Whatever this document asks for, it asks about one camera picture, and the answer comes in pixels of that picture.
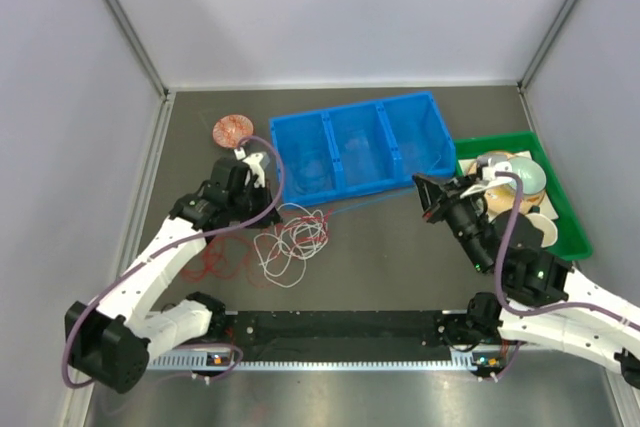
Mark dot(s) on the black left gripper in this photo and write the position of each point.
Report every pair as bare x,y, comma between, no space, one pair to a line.
264,194

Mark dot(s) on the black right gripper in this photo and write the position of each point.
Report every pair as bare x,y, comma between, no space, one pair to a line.
438,197

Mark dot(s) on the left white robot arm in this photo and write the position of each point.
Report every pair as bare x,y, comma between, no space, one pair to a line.
113,339

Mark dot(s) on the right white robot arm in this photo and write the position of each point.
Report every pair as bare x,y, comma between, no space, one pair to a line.
538,298

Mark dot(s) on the red patterned small plate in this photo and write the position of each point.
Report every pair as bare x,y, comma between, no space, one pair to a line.
229,130

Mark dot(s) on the tan patterned plate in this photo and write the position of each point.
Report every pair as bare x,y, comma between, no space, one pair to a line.
501,198

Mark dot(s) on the blue three-compartment bin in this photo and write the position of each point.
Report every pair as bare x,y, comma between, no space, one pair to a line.
362,148

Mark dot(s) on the light green bowl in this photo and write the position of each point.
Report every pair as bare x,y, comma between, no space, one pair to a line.
532,175

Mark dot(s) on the white cup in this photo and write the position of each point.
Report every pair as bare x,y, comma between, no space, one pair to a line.
546,226

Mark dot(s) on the green plastic tray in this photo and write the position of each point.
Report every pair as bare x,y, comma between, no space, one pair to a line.
573,243

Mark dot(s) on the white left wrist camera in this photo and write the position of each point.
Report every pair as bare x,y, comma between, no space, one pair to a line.
257,164

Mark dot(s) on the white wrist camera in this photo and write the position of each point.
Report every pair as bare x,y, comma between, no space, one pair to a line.
492,170
257,164

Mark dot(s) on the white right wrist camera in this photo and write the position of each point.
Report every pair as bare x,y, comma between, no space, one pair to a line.
492,170

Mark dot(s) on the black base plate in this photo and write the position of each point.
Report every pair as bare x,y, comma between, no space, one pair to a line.
342,336

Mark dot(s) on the aluminium frame left post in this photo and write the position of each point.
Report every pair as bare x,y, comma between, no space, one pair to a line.
136,46

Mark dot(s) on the aluminium frame post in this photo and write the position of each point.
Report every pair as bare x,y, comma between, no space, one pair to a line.
136,46
550,37

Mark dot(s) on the aluminium frame right post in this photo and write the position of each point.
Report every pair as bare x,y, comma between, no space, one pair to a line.
550,37

